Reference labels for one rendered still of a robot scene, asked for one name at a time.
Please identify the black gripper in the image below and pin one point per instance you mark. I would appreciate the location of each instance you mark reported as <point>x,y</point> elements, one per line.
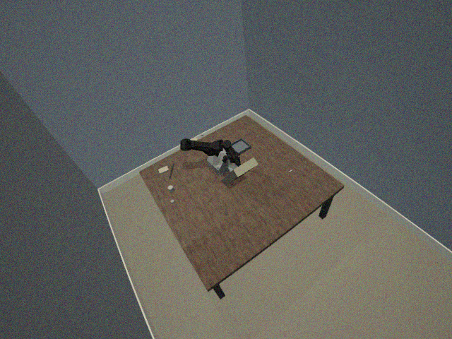
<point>234,156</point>

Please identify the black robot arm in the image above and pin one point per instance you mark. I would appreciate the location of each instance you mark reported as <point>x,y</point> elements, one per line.
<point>210,149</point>

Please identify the beige service panel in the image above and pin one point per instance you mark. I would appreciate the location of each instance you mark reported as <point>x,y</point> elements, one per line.
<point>239,171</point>

